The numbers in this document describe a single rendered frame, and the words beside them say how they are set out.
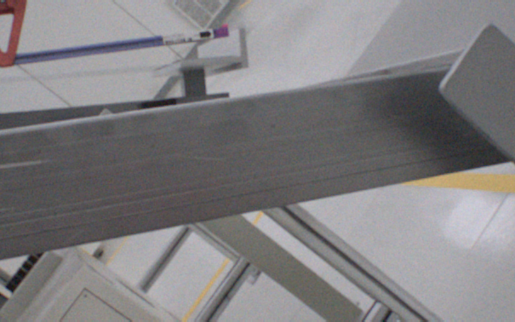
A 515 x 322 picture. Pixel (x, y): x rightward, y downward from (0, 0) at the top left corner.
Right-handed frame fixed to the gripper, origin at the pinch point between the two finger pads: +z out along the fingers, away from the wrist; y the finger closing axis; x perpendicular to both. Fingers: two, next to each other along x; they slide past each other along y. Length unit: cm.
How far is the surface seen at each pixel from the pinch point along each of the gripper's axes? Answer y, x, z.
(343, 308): -46, 53, 51
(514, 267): -43, 90, 50
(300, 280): -46, 45, 43
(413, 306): -20, 55, 45
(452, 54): 47, 26, 9
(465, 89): 54, 22, 11
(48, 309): -95, 0, 48
